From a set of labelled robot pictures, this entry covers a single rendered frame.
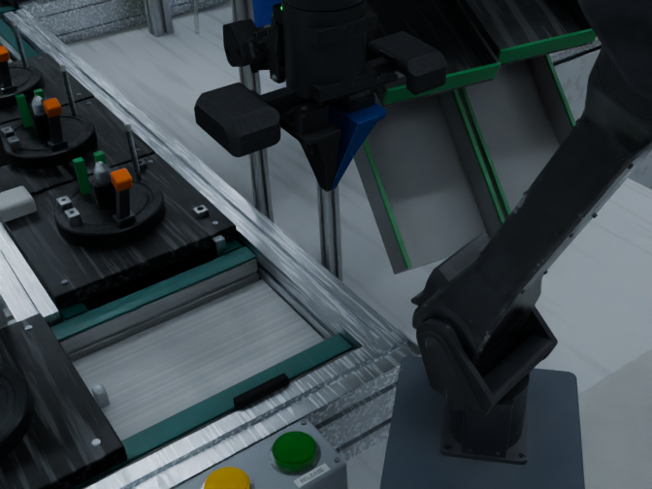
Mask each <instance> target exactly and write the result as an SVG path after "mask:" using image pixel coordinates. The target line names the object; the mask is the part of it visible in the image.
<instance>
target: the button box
mask: <svg viewBox="0 0 652 489"><path fill-rule="evenodd" d="M292 431H299V432H304V433H306V434H308V435H310V436H311V437H312V438H313V439H314V441H315V444H316V457H315V460H314V462H313V463H312V464H311V465H310V466H309V467H307V468H306V469H304V470H301V471H296V472H290V471H286V470H284V469H282V468H280V467H279V466H278V465H277V464H276V463H275V461H274V457H273V445H274V442H275V441H276V439H277V438H278V437H279V436H281V435H283V434H285V433H288V432H292ZM226 467H234V468H238V469H240V470H242V471H244V472H245V473H246V474H247V476H248V478H249V484H250V489H347V471H346V461H345V460H344V458H343V457H342V456H341V455H340V454H339V453H338V452H337V450H336V449H335V448H334V447H333V446H332V445H331V444H330V443H329V442H328V441H327V440H326V439H325V438H324V437H323V436H322V435H321V434H320V433H319V431H318V430H317V429H316V428H315V427H314V426H313V425H312V424H311V423H310V421H309V420H308V419H306V418H303V419H301V420H300V421H298V422H296V423H294V424H292V425H290V426H288V427H287V428H285V429H283V430H281V431H279V432H277V433H275V434H274V435H272V436H270V437H268V438H266V439H264V440H262V441H260V442H258V443H256V444H254V445H253V446H251V447H250V448H248V449H246V450H244V451H242V452H240V453H238V454H236V455H235V456H233V457H231V458H229V459H227V460H225V461H223V462H222V463H220V464H218V465H216V466H214V467H212V468H210V469H209V470H207V471H205V472H203V473H200V474H198V475H197V476H195V477H193V478H191V479H189V480H187V481H185V482H184V483H183V484H181V485H179V486H177V487H175V488H173V489H204V485H205V481H206V479H207V478H208V476H209V475H210V474H211V473H213V472H214V471H216V470H218V469H221V468H226Z"/></svg>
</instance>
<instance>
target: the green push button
mask: <svg viewBox="0 0 652 489"><path fill-rule="evenodd" d="M273 457H274V461H275V463H276V464H277V465H278V466H279V467H280V468H282V469H284V470H286V471H290V472H296V471H301V470H304V469H306V468H307V467H309V466H310V465H311V464H312V463H313V462H314V460H315V457H316V444H315V441H314V439H313V438H312V437H311V436H310V435H308V434H306V433H304V432H299V431H292V432H288V433H285V434H283V435H281V436H279V437H278V438H277V439H276V441H275V442H274V445H273Z"/></svg>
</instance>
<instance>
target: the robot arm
mask: <svg viewBox="0 0 652 489"><path fill-rule="evenodd" d="M366 1H367V0H281V3H279V4H275V5H273V14H272V20H273V23H272V24H268V25H265V26H261V27H258V28H256V26H255V24H254V22H253V20H252V19H246V20H239V21H235V22H232V23H228V24H224V25H223V45H224V49H225V53H226V57H227V61H228V62H229V64H230V65H231V66H232V67H244V66H247V65H249V66H250V69H251V73H258V70H270V79H271V80H273V82H277V83H282V82H285V80H286V87H284V88H281V89H278V90H274V91H271V92H268V93H265V94H262V95H259V94H258V93H257V92H255V91H254V90H250V89H248V88H247V87H246V86H244V85H243V84H242V83H240V82H236V83H232V84H229V85H226V86H223V87H220V88H217V89H214V90H211V91H207V92H204V93H201V95H200V96H199V98H198V99H197V101H196V104H195V106H194V113H195V119H196V123H197V124H198V125H199V126H200V127H201V128H202V129H203V130H204V131H206V132H207V133H208V134H209V135H210V136H211V137H212V138H213V139H215V140H216V141H217V142H218V143H219V144H220V145H221V146H222V147H224V148H225V149H226V150H227V151H228V152H229V153H230V154H231V155H233V156H235V157H242V156H245V155H248V154H251V153H253V152H255V151H258V150H261V149H264V148H267V147H271V146H274V145H276V144H277V143H278V142H279V140H280V127H281V128H282V129H284V130H285V131H286V132H287V133H289V134H290V135H291V136H292V137H294V138H295V139H296V140H298V141H299V143H300V144H301V146H302V148H303V150H304V152H305V155H306V157H307V159H308V161H309V163H310V166H311V168H312V170H313V173H314V175H315V177H316V179H317V181H318V184H319V186H320V187H321V188H322V189H324V190H325V191H326V192H328V191H331V190H333V189H335V188H336V187H337V185H338V183H339V182H340V180H341V178H342V176H343V174H344V172H345V171H346V169H347V167H348V165H349V164H350V162H351V160H352V158H353V156H354V155H355V154H356V152H357V150H358V149H359V147H360V146H361V145H362V144H363V143H364V141H365V140H366V138H367V137H368V135H369V134H370V132H371V131H372V129H373V128H374V127H375V125H376V123H377V122H378V121H380V120H382V119H384V118H385V117H386V110H385V109H384V108H382V107H381V106H380V105H379V104H377V103H376V102H375V95H374V94H375V88H376V87H379V86H382V85H385V84H388V83H390V82H395V81H397V80H398V78H401V77H404V76H406V77H407V90H409V91H410V92H411V93H412V94H413V95H417V94H420V93H422V92H425V91H428V90H431V89H434V88H436V87H439V86H442V85H444V84H445V81H446V70H447V63H446V61H445V59H444V57H443V55H442V53H441V52H440V51H439V50H438V49H435V48H433V47H432V46H430V45H428V44H426V43H424V42H422V41H420V40H418V39H417V38H415V37H413V36H411V35H409V34H408V33H406V32H404V31H402V32H399V33H395V34H392V35H389V36H386V37H383V38H379V39H376V40H373V41H371V42H369V43H367V44H366V32H369V31H373V30H376V29H377V15H376V14H374V13H372V12H370V11H368V10H366ZM578 1H579V5H580V8H581V11H582V13H583V14H584V16H585V18H586V19H587V21H588V22H589V24H590V26H591V27H592V29H593V31H594V32H595V34H596V35H597V37H598V39H599V40H600V42H601V43H602V45H603V46H602V48H601V51H600V53H599V55H598V57H597V59H596V62H595V64H594V66H593V68H592V71H591V73H590V75H589V78H588V83H587V91H586V99H585V107H584V111H583V113H582V116H581V118H579V119H578V120H577V121H576V122H575V123H576V124H575V125H574V127H573V128H572V130H571V131H570V133H569V134H568V135H567V137H566V138H565V139H564V141H563V142H562V144H561V145H560V146H559V148H558V149H557V150H556V152H555V153H554V154H553V156H552V157H551V159H550V160H549V161H548V163H547V164H546V165H545V167H544V168H543V169H542V171H541V172H540V174H539V175H538V177H537V178H536V179H535V181H534V182H533V183H532V185H531V186H530V187H529V189H528V190H527V191H525V192H524V193H523V195H524V196H523V197H522V198H521V200H520V201H519V202H518V204H517V205H516V207H515V208H514V209H513V211H512V212H511V213H510V215H509V216H508V217H507V219H506V220H505V222H504V223H503V225H502V226H501V227H500V229H499V230H498V231H497V233H496V234H495V236H494V237H493V238H492V240H490V239H489V237H488V236H487V235H486V234H485V233H484V232H483V233H482V234H480V235H479V236H477V237H476V238H475V239H473V240H472V241H471V242H469V243H468V244H466V245H465V246H464V247H462V248H461V249H459V250H458V251H457V252H455V253H454V254H453V255H451V256H450V257H449V258H447V259H446V260H445V261H443V262H442V263H441V264H439V265H438V266H436V268H435V269H434V270H433V271H432V272H431V274H430V275H429V277H428V279H427V282H426V285H425V288H424V290H422V291H421V292H420V293H418V294H417V295H416V296H414V297H413V298H412V299H411V302H412V303H413V304H415V305H417V306H418V307H417V308H416V310H415V311H414V313H413V316H412V327H413V328H414V329H416V339H417V343H418V346H419V350H420V353H421V356H422V360H423V363H424V366H425V370H426V373H427V377H428V379H429V382H430V386H431V387H432V388H433V389H434V390H436V391H438V392H439V393H441V394H442V395H443V397H444V398H445V400H444V410H443V420H442V429H441V439H440V453H441V454H442V455H444V456H449V457H458V458H466V459H474V460H482V461H490V462H498V463H507V464H514V465H525V464H526V463H527V461H528V402H527V394H528V387H529V379H530V374H529V372H530V371H531V370H532V369H533V368H534V367H535V366H536V365H537V364H538V363H539V362H540V361H542V360H544V359H545V358H546V357H547V356H548V355H549V354H550V353H551V351H552V350H553V349H554V348H555V346H556V345H557V343H558V341H557V339H556V338H555V336H554V335H553V333H552V331H551V330H550V328H549V327H548V325H547V324H546V322H545V321H544V319H543V318H542V316H541V315H540V313H539V311H538V309H537V308H536V306H535V304H536V302H537V300H538V297H539V295H540V293H541V280H542V277H543V275H546V274H547V273H548V271H547V270H548V269H549V268H550V266H551V265H552V264H553V263H554V262H555V261H556V260H557V258H558V257H559V256H560V255H561V254H562V253H563V252H564V250H565V249H566V248H567V247H568V246H569V245H570V243H571V242H572V241H573V240H574V239H575V238H576V236H577V235H578V234H579V233H580V232H581V231H582V230H583V228H584V227H585V226H586V225H587V224H588V223H589V221H590V220H591V219H592V218H596V217H597V216H598V215H597V212H598V211H599V210H600V209H601V208H602V207H603V205H604V204H605V203H606V202H607V201H608V200H609V198H610V197H611V196H612V195H613V194H614V193H615V191H616V190H617V189H618V188H619V187H620V186H621V185H622V183H623V182H624V181H625V180H626V179H627V178H628V177H629V175H630V174H631V173H632V172H633V171H634V170H635V168H636V167H637V166H638V165H639V164H640V163H641V161H642V160H643V159H644V158H645V157H646V156H647V155H648V153H649V152H650V151H651V150H652V0H578Z"/></svg>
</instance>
